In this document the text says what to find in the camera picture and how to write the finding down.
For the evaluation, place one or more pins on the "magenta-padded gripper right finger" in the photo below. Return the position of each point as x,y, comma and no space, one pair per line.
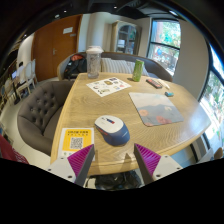
165,166

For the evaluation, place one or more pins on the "red fabric item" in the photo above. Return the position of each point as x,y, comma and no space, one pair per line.
8,151

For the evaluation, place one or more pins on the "grey curved sofa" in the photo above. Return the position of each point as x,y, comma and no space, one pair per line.
156,68

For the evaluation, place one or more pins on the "green drink can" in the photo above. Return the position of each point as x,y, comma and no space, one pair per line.
138,70

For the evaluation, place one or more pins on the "small teal box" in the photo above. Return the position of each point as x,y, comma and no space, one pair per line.
169,94

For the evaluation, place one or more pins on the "grey tufted armchair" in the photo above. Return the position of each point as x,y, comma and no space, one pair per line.
40,113

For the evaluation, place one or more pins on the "small white tube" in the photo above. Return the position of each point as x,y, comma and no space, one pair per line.
165,84

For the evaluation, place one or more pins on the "brown wooden door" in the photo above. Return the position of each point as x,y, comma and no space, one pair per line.
56,46

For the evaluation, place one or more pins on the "yellow code card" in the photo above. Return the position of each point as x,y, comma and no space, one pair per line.
75,140

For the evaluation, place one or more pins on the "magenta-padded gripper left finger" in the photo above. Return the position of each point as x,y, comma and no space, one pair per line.
63,168

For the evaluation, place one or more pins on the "flat black and red box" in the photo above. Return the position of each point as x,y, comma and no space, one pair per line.
154,83

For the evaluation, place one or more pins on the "white sticker sheet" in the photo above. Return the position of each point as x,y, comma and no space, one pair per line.
108,86

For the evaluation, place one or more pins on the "pale sky-print mouse pad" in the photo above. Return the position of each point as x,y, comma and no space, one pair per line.
155,108

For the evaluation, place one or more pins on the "black and orange backpack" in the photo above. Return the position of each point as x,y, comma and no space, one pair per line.
76,66

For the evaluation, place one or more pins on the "white and blue computer mouse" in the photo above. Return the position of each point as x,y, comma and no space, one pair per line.
112,130

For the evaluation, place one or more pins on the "striped beige cushion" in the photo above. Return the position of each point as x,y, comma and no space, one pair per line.
108,65
146,71
126,67

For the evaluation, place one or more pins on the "black-framed window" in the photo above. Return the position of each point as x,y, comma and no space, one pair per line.
165,45
215,100

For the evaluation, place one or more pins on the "dark bag under table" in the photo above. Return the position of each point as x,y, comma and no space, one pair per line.
113,180

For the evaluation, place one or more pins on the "glass-door cabinet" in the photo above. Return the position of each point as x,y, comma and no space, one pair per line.
126,38

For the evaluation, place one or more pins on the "clear shaker bottle white lid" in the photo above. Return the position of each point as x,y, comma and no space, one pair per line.
94,63

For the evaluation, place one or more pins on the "group of white chairs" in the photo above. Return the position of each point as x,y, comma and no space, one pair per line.
26,78

